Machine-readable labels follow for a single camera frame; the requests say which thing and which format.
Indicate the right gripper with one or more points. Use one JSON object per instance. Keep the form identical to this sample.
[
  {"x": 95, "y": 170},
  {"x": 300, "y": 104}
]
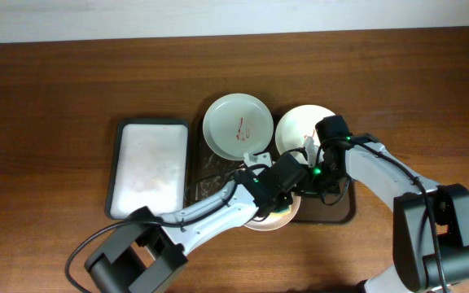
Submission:
[{"x": 309, "y": 189}]

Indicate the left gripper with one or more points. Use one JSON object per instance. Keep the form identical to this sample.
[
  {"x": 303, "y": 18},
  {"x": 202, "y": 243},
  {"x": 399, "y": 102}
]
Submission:
[{"x": 283, "y": 198}]

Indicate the white soapy tray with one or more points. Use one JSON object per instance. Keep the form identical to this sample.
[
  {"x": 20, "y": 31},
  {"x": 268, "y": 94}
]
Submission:
[{"x": 149, "y": 164}]

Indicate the brown plastic tray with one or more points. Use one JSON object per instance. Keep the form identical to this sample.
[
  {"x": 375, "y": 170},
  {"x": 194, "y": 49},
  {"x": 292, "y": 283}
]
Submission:
[{"x": 208, "y": 172}]

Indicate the pinkish white plate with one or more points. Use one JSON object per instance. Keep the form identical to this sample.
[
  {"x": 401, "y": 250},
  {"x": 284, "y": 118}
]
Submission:
[{"x": 272, "y": 222}]

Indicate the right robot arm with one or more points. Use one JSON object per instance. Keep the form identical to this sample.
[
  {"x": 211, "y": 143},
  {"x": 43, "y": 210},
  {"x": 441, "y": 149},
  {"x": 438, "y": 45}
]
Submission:
[{"x": 430, "y": 246}]

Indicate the cream white plate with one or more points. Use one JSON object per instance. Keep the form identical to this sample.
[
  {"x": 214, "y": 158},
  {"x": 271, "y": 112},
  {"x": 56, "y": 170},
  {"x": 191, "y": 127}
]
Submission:
[{"x": 296, "y": 125}]

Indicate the green yellow sponge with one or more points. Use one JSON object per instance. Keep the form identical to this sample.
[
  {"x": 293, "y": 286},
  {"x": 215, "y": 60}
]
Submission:
[{"x": 282, "y": 211}]

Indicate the pale green plate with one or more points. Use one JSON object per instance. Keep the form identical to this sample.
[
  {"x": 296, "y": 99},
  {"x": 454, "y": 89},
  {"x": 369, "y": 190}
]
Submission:
[{"x": 237, "y": 124}]

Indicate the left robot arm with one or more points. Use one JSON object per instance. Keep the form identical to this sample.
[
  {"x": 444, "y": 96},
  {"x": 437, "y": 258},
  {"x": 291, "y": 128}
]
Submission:
[{"x": 146, "y": 253}]

